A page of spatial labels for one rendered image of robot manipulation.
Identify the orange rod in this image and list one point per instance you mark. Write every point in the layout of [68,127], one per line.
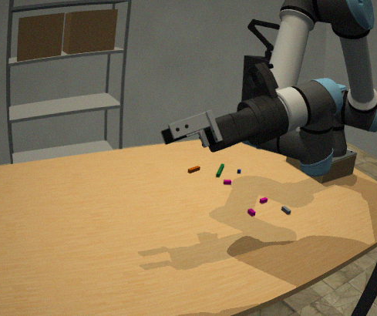
[193,169]

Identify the green rod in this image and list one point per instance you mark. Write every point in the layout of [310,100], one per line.
[220,170]

